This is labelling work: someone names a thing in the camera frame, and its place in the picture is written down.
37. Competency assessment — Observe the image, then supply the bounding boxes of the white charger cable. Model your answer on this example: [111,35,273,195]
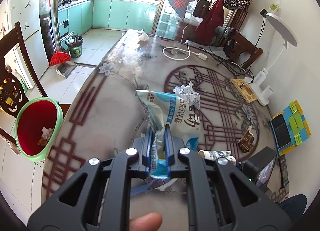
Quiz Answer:
[162,46,208,62]

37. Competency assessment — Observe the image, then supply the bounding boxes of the grey dustpan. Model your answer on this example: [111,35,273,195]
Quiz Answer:
[55,61,78,79]

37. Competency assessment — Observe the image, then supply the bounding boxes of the blue yellow toy tablet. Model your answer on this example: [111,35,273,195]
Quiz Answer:
[269,100,312,156]

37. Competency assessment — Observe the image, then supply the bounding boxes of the crumpled white paper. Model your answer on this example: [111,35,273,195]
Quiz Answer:
[173,82,201,111]

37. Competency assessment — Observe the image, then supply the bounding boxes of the white refrigerator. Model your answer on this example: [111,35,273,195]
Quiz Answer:
[0,0,51,90]

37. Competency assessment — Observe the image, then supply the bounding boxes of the brown handbag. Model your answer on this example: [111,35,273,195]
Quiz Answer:
[192,0,215,18]

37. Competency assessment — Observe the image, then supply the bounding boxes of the brown snack wrapper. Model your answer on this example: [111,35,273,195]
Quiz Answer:
[237,125,255,153]

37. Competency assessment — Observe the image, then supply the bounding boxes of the teal kitchen cabinets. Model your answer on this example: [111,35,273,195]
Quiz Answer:
[57,0,160,39]

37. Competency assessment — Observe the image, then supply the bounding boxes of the dark wooden chair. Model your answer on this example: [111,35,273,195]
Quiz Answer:
[223,29,263,70]

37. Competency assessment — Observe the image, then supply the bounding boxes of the person's jeans leg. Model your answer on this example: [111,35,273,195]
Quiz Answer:
[278,194,308,222]

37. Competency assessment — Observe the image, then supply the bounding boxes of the red broom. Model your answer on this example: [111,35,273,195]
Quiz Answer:
[47,0,72,67]

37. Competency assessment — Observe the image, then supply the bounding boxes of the red white wrapper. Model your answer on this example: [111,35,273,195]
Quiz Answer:
[42,127,55,142]

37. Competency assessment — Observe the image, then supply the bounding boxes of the blue white snack packet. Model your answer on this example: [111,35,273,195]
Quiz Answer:
[130,89,201,193]

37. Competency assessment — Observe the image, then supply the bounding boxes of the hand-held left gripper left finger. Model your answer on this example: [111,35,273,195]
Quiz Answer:
[27,124,153,231]

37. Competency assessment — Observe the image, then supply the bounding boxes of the black tablet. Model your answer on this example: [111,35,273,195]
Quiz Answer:
[271,114,293,148]

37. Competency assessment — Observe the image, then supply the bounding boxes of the white patterned wrapper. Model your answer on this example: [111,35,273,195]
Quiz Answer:
[198,149,237,166]

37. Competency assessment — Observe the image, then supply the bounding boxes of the red garment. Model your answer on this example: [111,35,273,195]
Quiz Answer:
[194,0,226,46]

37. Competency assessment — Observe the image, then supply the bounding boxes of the white desk lamp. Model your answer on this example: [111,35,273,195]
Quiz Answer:
[243,12,300,107]

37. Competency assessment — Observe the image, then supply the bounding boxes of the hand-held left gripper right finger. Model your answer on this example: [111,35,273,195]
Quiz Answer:
[164,123,293,231]

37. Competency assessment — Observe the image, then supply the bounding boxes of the red basin green rim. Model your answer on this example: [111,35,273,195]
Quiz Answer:
[14,97,65,163]

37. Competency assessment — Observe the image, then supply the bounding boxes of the carved wooden chair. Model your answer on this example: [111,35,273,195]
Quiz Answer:
[0,21,60,119]

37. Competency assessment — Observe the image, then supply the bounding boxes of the white tissue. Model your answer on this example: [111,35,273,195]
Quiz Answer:
[138,29,150,45]

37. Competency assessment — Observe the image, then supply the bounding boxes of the dark green trash can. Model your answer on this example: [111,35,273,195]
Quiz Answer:
[65,35,84,59]

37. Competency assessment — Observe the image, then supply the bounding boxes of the person's left hand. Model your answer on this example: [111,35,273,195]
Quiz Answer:
[128,212,163,231]

